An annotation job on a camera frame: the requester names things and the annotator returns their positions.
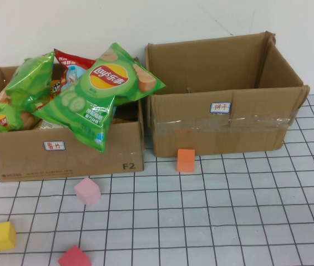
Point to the cardboard box with F2 print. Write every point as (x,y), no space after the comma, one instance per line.
(21,163)

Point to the red shrimp chips bag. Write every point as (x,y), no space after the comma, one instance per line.
(68,61)

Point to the blue-bordered label on taped box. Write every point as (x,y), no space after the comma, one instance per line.
(220,107)

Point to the red foam cube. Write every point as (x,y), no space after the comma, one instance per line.
(73,257)

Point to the taped cardboard box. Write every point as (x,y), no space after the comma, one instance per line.
(201,135)

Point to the blue-bordered label on F2 box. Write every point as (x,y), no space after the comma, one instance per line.
(54,145)

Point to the orange snack bag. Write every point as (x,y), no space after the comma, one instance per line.
(55,88)

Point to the crumpled green Lay's chips bag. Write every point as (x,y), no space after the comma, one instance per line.
(21,88)

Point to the orange foam cube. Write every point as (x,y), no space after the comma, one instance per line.
(186,162)

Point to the green Lay's cucumber chips bag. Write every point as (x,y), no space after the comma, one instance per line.
(90,110)

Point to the pink foam cube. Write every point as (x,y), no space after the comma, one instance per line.
(87,192)

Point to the yellow foam cube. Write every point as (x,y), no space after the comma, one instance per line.
(1,237)

